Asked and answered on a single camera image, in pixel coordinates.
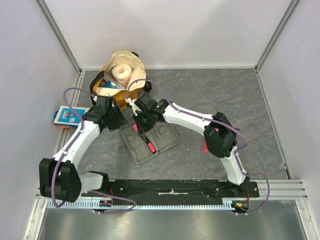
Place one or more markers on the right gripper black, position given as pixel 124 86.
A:
pixel 142 125

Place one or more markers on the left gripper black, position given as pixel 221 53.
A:
pixel 121 120

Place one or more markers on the grey plastic tool case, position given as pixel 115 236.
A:
pixel 146 146

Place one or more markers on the long red handled screwdriver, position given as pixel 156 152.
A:
pixel 148 143

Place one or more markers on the red black utility knife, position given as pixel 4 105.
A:
pixel 205 147

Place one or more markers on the short red handled screwdriver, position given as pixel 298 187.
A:
pixel 135 127

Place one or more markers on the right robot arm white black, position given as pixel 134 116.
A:
pixel 219 135

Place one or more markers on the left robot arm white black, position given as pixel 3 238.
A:
pixel 58 175

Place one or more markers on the yellow canvas tool bag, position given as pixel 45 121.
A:
pixel 138 80

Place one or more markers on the blue box inside bag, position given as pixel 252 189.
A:
pixel 110 85

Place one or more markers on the blue white cardboard box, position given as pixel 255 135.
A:
pixel 66 118

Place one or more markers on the white tape roll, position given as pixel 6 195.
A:
pixel 122 73

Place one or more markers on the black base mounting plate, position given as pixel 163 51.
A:
pixel 174 191

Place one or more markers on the white slotted cable duct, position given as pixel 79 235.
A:
pixel 96 203

